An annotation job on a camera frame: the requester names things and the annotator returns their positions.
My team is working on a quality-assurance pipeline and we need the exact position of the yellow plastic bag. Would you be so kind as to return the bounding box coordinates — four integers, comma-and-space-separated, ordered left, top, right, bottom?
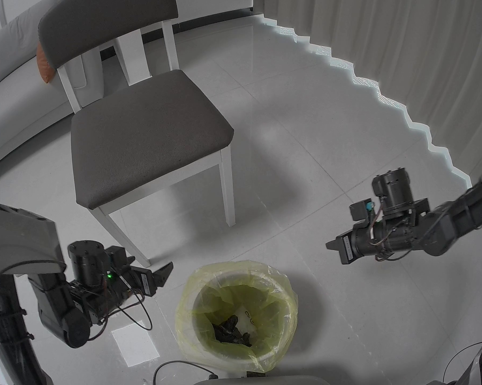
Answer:
176, 260, 298, 373

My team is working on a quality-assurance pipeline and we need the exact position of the black cable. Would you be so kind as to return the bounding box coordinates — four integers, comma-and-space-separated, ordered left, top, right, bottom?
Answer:
86, 285, 153, 342
443, 343, 482, 385
153, 360, 219, 385

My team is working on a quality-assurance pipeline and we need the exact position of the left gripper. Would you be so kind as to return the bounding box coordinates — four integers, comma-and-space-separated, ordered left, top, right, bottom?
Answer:
122, 262, 174, 298

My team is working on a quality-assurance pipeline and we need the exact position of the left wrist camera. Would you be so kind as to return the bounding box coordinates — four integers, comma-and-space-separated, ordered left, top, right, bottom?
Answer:
106, 246, 136, 274

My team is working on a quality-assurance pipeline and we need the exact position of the grey and white chair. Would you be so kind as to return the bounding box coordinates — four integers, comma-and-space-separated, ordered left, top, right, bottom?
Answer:
38, 0, 237, 270

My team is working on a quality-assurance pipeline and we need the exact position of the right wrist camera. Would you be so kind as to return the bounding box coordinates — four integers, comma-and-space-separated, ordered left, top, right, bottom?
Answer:
349, 200, 377, 227

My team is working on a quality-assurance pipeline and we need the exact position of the black plastic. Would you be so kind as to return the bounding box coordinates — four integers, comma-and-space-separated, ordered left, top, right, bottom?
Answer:
213, 315, 253, 348

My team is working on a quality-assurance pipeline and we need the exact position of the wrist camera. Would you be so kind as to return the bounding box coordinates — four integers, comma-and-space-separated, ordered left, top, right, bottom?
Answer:
106, 246, 136, 274
349, 200, 377, 227

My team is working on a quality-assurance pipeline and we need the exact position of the white curtain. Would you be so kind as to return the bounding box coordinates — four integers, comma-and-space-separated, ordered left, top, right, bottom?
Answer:
254, 0, 482, 191

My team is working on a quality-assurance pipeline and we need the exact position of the pale grey sofa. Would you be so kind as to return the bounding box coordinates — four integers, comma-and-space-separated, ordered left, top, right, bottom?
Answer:
0, 0, 105, 175

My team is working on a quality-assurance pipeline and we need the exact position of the pale grey trash bin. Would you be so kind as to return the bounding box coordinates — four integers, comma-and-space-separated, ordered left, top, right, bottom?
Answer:
191, 271, 298, 372

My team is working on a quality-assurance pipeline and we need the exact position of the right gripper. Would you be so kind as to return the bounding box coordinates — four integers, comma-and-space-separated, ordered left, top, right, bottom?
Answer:
326, 224, 388, 266

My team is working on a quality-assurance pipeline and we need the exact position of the orange cushion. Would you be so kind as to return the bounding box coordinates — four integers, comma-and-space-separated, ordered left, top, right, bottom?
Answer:
36, 40, 59, 84

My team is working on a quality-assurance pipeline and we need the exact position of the pale grey cushion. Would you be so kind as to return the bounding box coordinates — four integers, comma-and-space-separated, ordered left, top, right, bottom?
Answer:
0, 0, 61, 91

